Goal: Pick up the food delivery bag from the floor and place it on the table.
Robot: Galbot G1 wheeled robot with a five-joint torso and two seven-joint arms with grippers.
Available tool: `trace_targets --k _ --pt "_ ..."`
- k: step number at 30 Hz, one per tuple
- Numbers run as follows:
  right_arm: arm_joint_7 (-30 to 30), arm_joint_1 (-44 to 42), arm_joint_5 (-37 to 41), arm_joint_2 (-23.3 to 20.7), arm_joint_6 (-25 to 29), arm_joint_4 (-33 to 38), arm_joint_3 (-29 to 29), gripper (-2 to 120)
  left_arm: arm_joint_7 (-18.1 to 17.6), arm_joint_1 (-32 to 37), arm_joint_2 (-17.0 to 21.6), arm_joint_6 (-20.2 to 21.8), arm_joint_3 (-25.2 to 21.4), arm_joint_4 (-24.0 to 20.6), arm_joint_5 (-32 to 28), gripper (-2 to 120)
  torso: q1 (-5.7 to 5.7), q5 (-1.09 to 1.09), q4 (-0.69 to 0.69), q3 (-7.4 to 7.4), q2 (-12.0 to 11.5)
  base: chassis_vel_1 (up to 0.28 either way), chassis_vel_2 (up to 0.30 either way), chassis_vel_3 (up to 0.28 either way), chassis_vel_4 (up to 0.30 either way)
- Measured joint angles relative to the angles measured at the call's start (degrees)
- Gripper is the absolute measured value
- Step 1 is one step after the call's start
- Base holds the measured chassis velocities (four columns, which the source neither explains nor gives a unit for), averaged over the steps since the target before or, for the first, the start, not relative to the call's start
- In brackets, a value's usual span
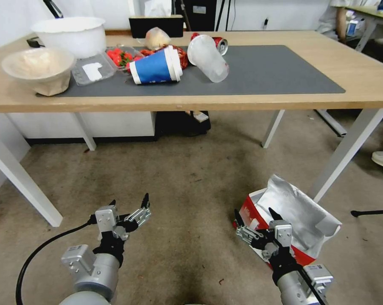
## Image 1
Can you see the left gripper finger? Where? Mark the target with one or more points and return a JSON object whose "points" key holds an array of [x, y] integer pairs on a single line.
{"points": [[113, 203], [142, 214]]}

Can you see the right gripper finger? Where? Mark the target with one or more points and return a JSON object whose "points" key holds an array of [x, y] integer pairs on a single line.
{"points": [[275, 216], [248, 234]]}

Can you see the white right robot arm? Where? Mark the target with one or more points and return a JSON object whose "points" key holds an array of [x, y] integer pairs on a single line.
{"points": [[293, 286]]}

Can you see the red foil-lined delivery bag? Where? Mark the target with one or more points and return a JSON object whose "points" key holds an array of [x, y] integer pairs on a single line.
{"points": [[301, 216]]}

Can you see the black bag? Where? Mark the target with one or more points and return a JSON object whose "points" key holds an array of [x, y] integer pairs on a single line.
{"points": [[175, 125]]}

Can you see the plastic bag with food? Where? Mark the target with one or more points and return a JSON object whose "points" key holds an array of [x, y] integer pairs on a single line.
{"points": [[158, 38]]}

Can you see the black tripod leg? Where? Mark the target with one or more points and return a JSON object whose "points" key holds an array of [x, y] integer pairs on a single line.
{"points": [[372, 212]]}

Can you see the white desk foot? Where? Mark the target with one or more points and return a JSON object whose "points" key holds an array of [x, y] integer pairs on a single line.
{"points": [[332, 124]]}

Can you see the wooden table with white legs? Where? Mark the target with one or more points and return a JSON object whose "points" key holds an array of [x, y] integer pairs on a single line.
{"points": [[210, 102]]}

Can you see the clear plastic clamshell container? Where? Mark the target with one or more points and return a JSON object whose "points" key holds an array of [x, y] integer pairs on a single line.
{"points": [[89, 71]]}

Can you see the beige paper bowl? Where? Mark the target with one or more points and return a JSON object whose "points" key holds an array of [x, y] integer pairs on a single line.
{"points": [[51, 83]]}

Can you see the blue paper cup white lid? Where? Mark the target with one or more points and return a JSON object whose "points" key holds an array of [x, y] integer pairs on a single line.
{"points": [[153, 68]]}

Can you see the grey desk mat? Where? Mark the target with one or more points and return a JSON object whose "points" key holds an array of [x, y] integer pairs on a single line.
{"points": [[258, 73]]}

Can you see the red strawberries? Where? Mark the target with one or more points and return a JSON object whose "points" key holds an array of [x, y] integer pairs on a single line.
{"points": [[116, 57]]}

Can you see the red snack wrapper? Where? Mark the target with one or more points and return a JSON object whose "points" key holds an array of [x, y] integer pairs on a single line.
{"points": [[183, 59]]}

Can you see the clear plastic cup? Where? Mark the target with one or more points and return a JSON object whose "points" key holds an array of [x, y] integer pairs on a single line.
{"points": [[210, 60]]}

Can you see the large white plastic bowl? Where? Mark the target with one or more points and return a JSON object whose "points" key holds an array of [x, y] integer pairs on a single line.
{"points": [[70, 38]]}

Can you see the small black device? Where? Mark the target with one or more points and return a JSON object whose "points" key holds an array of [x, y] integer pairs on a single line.
{"points": [[34, 42]]}

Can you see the red soda can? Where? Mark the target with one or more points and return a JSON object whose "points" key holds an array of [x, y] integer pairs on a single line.
{"points": [[221, 44]]}

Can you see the black tissue box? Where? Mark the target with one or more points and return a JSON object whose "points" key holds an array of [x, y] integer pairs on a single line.
{"points": [[156, 27]]}

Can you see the small red object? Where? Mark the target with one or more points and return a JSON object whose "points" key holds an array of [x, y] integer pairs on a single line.
{"points": [[195, 36]]}

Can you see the white tissue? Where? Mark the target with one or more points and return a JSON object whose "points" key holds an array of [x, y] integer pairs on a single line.
{"points": [[158, 8]]}

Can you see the person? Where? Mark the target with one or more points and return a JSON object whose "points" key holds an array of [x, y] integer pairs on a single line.
{"points": [[329, 19]]}

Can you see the blue white milk carton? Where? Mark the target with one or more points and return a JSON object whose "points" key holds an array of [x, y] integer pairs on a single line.
{"points": [[356, 28]]}

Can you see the black computer tower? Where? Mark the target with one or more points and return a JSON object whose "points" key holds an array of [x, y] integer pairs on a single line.
{"points": [[204, 14]]}

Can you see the background table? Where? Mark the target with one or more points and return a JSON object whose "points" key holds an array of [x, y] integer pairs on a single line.
{"points": [[375, 16]]}

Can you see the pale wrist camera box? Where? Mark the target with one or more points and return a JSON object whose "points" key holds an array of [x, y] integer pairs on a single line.
{"points": [[281, 235], [106, 220]]}

